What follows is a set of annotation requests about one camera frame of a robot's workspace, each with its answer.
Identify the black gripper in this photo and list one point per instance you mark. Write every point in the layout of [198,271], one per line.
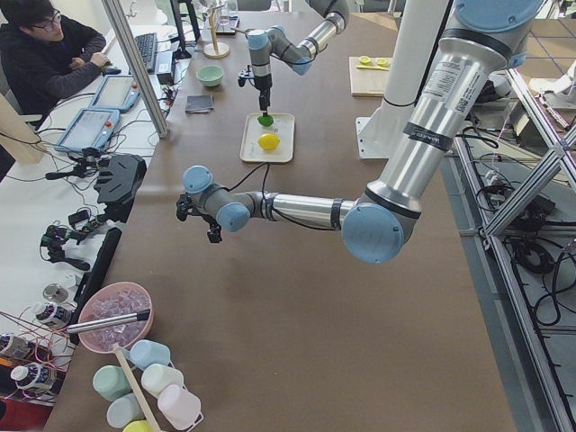
[263,85]
[211,233]

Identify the pastel blue cup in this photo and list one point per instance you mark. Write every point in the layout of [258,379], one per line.
[147,352]

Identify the white rabbit tray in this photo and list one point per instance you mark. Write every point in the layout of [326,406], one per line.
[284,127]

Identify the wooden cutting board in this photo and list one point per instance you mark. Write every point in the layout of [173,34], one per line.
[367,83]

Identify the pastel green cup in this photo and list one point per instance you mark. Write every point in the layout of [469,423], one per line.
[111,383]

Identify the green lime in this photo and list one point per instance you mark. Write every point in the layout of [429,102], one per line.
[265,120]

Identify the white cup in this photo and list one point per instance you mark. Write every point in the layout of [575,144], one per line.
[156,377]

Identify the yellow lemon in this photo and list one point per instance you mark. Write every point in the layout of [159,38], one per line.
[268,141]

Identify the grey folded cloth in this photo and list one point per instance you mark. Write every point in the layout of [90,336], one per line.
[201,103]

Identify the pink bowl with ice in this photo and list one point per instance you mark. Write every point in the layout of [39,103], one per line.
[127,312]

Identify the blue teach pendant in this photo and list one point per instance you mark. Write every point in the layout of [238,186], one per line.
[92,128]
[116,92]

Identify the green ceramic bowl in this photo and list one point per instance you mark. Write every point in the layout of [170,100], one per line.
[210,75]

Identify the pink cup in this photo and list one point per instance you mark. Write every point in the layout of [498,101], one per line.
[181,408]

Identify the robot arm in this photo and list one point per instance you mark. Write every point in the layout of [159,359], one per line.
[274,43]
[442,59]

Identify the person at desk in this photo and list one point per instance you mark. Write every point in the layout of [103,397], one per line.
[46,56]

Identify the wooden cup tree stand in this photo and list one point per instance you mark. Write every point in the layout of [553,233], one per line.
[214,48]

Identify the black keyboard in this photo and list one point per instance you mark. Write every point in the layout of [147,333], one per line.
[147,47]

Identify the aluminium frame post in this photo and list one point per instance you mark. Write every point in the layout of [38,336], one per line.
[123,33]

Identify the metal tongs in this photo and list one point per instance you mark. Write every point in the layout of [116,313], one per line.
[142,315]

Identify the yellow plastic knife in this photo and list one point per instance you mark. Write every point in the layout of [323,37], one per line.
[366,67]

